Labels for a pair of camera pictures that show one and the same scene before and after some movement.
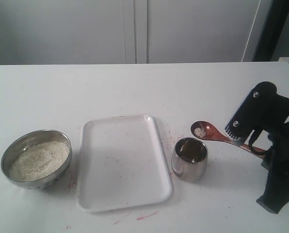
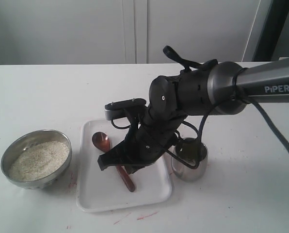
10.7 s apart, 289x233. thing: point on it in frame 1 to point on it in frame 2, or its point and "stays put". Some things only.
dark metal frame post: (270, 34) stays put
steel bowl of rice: (37, 159) stays put
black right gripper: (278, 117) to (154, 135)
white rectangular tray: (121, 164) stays put
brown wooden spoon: (204, 130) to (101, 141)
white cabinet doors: (32, 32) stays put
